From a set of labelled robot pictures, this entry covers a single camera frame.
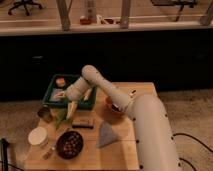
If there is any green plastic tray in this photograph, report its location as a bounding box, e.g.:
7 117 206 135
43 74 96 110

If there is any metal cup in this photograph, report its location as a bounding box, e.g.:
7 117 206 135
37 107 53 123

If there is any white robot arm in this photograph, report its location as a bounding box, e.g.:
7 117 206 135
56 65 182 171

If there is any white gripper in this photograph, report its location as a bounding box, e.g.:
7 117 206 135
53 77 91 119

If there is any black office chair left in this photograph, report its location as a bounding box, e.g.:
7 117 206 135
8 0 43 16

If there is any red object on shelf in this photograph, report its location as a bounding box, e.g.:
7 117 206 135
79 16 92 25

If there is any white plastic cup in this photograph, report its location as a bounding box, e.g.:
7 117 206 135
28 127 48 147

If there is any dark brown rectangular block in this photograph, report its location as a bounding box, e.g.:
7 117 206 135
72 116 94 129

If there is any grey folded cloth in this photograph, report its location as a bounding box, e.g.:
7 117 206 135
96 121 119 148

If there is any dark bowl of nuts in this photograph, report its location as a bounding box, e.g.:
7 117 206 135
56 131 84 159

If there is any black stand post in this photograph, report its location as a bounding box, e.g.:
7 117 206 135
0 138 9 171

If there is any black office chair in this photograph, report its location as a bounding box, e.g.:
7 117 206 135
150 0 198 22
8 0 43 16

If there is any corn cob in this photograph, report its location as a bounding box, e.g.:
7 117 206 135
83 88 93 101

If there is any black cable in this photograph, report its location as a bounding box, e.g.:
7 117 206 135
172 132 213 171

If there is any orange sponge block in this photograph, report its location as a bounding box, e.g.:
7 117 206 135
55 78 66 87

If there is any green pepper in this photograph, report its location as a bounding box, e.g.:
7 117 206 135
55 109 68 128

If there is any blue cloth in tray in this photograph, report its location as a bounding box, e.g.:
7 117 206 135
49 88 63 102

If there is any black office chair right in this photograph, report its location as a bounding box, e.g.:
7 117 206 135
150 0 198 22

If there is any small metal utensil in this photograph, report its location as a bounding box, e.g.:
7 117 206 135
43 146 55 160

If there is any orange bowl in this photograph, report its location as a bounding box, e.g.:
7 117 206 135
105 97 123 116

